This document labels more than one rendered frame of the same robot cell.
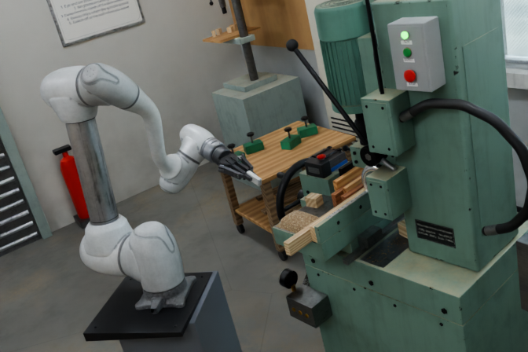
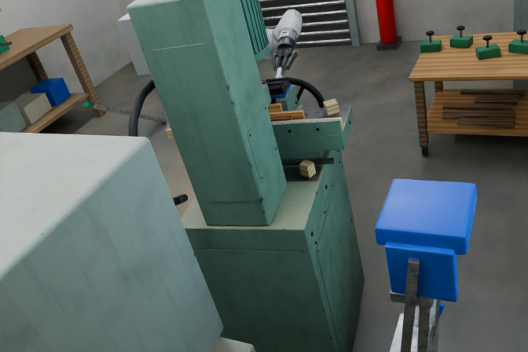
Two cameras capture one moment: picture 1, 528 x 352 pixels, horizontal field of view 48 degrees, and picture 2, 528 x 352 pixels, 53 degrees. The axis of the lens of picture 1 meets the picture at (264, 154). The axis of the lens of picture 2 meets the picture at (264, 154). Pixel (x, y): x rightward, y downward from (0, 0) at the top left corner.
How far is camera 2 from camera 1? 1.97 m
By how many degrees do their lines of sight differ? 55
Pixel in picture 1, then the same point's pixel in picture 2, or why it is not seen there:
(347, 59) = not seen: hidden behind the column
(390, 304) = not seen: hidden behind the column
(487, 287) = (213, 240)
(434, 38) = (132, 34)
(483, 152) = (196, 141)
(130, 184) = (437, 27)
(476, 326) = (201, 258)
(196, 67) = not seen: outside the picture
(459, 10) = (141, 20)
